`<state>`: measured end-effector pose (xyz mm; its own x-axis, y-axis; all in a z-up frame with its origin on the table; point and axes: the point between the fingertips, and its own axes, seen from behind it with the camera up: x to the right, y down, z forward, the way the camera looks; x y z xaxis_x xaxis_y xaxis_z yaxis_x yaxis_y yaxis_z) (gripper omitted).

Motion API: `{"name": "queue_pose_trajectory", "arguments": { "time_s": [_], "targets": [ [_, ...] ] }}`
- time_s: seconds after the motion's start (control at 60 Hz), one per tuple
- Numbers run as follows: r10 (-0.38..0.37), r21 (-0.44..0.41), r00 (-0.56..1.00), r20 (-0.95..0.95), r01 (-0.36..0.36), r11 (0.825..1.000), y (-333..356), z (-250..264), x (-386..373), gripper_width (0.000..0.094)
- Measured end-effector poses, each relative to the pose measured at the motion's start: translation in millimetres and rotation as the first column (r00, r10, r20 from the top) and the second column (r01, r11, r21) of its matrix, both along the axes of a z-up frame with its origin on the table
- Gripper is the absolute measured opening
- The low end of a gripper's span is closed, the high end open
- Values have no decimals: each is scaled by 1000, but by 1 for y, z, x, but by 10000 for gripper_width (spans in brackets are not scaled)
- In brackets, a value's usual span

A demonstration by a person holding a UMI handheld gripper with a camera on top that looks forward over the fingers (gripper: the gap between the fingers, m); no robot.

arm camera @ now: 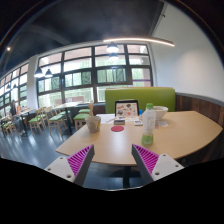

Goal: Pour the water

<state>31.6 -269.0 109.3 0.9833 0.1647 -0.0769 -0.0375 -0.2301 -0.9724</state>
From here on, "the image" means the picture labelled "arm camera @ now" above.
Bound green booth sofa back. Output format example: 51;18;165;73
105;87;176;114

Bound framed picture sign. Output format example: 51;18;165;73
115;99;139;119

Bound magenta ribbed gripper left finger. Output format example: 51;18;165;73
45;145;95;186

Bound wooden dining table background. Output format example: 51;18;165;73
54;101;82;135

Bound white papers on table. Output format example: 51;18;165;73
97;114;115;124

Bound pendant lamp centre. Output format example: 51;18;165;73
107;42;119;53

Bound small dark box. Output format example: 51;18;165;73
114;119;125;125

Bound long curved ceiling light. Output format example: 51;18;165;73
103;37;175;47

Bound pendant lamp left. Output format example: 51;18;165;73
34;67;44;78

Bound beige cup with sticks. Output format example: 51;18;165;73
85;102;101;133

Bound white bowl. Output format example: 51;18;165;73
153;106;168;120

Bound green stool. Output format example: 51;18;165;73
73;113;89;130

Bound red round coaster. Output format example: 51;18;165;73
111;126;124;132

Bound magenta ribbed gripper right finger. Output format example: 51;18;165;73
132;144;183;185

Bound clear bottle green cap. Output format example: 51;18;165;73
141;103;156;145

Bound seated person dark clothes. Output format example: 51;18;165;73
9;101;25;135

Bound pendant lamp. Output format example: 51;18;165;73
34;67;44;78
107;42;119;53

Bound wooden chair green seat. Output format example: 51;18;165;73
44;107;67;135
29;109;46;133

